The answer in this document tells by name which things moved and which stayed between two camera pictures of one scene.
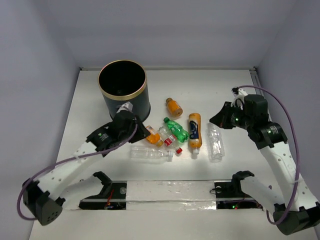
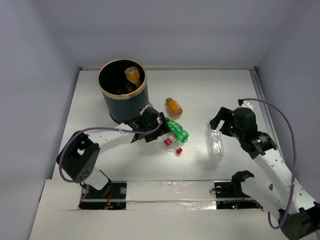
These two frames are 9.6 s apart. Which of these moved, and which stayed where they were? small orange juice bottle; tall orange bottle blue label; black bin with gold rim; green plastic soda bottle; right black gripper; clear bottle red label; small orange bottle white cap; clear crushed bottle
Moved: tall orange bottle blue label; right black gripper; small orange bottle white cap
Stayed: clear crushed bottle; black bin with gold rim; green plastic soda bottle; small orange juice bottle; clear bottle red label
